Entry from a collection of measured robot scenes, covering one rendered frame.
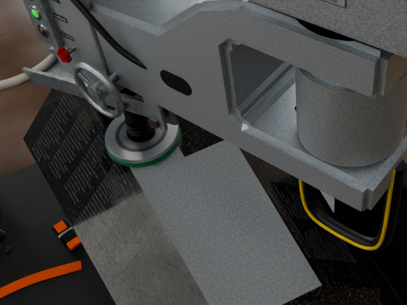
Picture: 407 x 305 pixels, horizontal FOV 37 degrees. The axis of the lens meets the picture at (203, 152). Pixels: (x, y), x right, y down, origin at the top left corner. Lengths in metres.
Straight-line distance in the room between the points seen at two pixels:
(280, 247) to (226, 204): 0.19
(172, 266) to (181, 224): 0.11
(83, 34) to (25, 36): 2.51
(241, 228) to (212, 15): 0.67
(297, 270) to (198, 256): 0.24
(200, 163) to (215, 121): 0.47
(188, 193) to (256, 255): 0.26
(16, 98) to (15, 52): 0.41
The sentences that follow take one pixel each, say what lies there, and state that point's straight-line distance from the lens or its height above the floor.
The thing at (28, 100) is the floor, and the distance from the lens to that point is 3.42.
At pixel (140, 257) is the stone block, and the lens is 1.63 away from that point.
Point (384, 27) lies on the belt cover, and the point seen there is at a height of 1.65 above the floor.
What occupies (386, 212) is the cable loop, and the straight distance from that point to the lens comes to 1.23.
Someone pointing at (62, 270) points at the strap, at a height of 0.02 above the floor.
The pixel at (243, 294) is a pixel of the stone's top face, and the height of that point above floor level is 0.87.
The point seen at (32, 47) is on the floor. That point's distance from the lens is 3.77.
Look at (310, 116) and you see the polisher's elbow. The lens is 1.03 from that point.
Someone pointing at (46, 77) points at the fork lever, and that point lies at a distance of 1.85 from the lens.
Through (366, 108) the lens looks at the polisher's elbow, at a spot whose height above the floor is 1.44.
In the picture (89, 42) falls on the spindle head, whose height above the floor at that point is 1.33.
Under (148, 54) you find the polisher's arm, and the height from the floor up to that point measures 1.36.
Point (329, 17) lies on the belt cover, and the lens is 0.82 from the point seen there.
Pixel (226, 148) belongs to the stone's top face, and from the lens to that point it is 1.70.
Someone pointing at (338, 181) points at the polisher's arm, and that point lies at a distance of 1.09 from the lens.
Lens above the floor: 2.13
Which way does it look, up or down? 48 degrees down
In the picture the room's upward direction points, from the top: 12 degrees counter-clockwise
